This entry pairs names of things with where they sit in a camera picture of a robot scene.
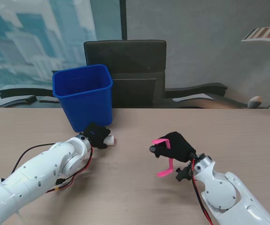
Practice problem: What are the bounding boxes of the blue plastic bin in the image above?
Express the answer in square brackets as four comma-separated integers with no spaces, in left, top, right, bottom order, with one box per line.
[52,64,114,133]

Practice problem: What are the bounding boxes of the new white lint refill roll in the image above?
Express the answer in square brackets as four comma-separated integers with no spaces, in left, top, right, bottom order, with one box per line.
[103,135,117,146]

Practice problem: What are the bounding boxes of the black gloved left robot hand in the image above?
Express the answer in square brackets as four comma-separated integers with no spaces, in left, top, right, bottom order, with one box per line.
[83,122,112,150]

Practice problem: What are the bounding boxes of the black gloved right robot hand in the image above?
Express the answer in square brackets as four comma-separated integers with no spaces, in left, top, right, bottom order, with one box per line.
[148,131,196,164]

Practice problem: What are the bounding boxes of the red black arm cables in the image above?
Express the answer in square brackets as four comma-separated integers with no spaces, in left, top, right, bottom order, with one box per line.
[191,159,214,225]
[12,144,94,194]

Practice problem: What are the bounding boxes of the black office chair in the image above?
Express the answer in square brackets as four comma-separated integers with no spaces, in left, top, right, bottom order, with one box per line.
[83,39,167,109]

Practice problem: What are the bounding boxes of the curved wooden shelf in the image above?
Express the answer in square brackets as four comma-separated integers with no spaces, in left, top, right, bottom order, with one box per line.
[240,26,270,45]

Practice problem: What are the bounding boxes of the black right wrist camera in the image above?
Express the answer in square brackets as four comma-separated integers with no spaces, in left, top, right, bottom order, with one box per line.
[176,164,194,182]

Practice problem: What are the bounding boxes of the white paper sheet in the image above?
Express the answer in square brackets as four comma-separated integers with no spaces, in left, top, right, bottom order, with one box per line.
[172,93,214,103]

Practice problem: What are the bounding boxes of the grey paper sheet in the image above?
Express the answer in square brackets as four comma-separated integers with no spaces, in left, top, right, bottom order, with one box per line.
[38,96,60,104]

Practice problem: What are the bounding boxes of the round beige knob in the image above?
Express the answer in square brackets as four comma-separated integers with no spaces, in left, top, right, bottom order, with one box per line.
[247,95,263,109]

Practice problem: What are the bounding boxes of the red black right arm cables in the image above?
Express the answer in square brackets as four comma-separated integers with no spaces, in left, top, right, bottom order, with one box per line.
[191,159,214,225]

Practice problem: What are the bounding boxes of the black window post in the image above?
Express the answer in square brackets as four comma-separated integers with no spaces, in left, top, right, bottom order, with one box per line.
[120,0,128,40]

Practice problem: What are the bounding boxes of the pink lint roller handle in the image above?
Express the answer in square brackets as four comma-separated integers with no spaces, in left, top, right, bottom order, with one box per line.
[151,138,174,178]

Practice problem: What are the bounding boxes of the dark curved low platform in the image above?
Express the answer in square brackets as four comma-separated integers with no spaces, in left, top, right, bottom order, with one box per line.
[164,82,250,108]
[0,84,55,107]

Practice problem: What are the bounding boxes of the red black left arm cables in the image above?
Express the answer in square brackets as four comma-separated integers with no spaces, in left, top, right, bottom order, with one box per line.
[12,144,94,194]

